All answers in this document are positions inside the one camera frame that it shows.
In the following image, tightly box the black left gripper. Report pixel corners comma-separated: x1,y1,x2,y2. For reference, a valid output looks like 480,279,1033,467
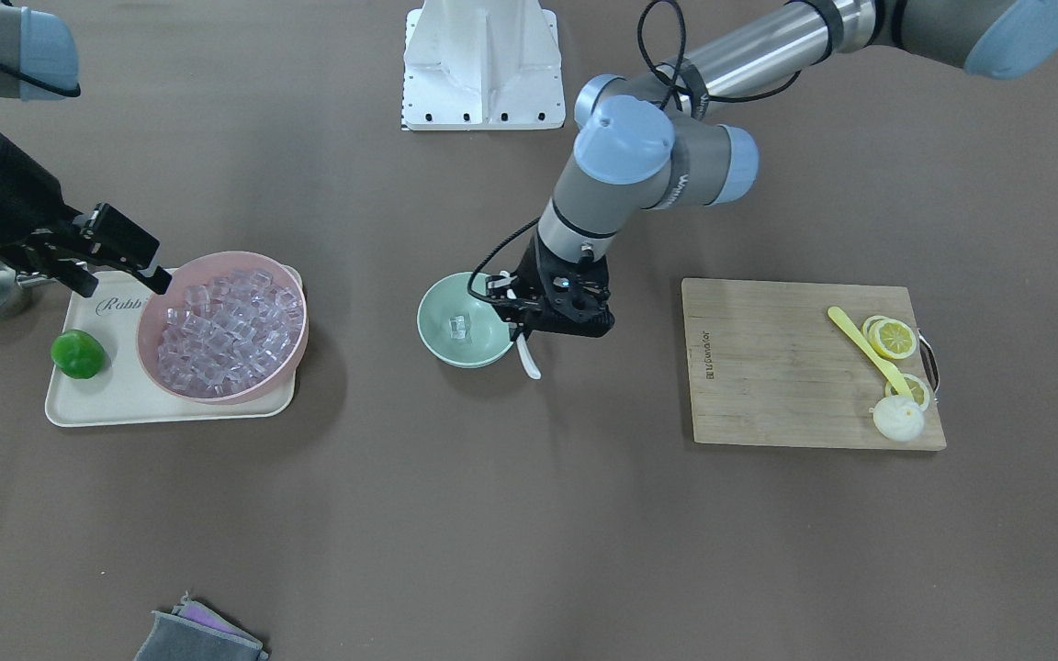
487,237,614,338

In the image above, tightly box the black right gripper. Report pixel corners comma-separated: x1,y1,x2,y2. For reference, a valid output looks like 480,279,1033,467
0,137,172,297

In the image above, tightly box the white ceramic spoon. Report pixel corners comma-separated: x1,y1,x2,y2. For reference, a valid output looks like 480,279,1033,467
511,325,542,380

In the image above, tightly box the clear ice cube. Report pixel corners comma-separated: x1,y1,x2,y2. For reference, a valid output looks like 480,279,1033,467
448,314,471,342

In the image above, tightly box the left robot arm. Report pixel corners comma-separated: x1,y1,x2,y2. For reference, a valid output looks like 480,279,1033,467
466,1,1058,339

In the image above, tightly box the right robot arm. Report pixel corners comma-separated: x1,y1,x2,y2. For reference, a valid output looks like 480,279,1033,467
0,1,172,297

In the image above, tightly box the light green bowl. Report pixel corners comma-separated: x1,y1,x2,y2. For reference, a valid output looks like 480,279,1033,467
416,273,513,368

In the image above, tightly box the pink bowl of ice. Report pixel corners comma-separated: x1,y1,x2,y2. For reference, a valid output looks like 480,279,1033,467
136,251,310,405

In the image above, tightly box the green pepper toy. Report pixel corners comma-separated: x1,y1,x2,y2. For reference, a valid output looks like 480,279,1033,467
48,328,107,380

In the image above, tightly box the cream plastic tray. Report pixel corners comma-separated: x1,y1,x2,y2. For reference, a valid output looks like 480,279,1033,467
43,271,297,428

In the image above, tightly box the wooden cutting board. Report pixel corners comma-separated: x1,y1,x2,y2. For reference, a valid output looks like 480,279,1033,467
681,277,946,452

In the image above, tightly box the yellow plastic knife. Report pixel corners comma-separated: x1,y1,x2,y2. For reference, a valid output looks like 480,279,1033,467
827,306,912,398

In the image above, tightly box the upper lemon slice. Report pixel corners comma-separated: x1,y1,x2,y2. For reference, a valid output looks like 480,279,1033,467
861,315,919,361

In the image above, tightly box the lemon slice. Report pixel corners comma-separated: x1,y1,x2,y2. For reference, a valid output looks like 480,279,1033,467
902,373,933,411
861,315,919,361

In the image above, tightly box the lower lemon slice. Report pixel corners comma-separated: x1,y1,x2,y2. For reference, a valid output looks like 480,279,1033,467
902,373,933,411

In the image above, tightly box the grey cleaning cloth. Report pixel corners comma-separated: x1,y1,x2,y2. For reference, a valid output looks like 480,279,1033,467
134,594,270,660

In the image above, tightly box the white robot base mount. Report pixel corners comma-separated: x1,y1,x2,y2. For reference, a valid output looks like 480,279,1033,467
400,1,567,131

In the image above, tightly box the metal cutting board handle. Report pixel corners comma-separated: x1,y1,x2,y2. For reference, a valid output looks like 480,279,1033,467
915,328,940,402

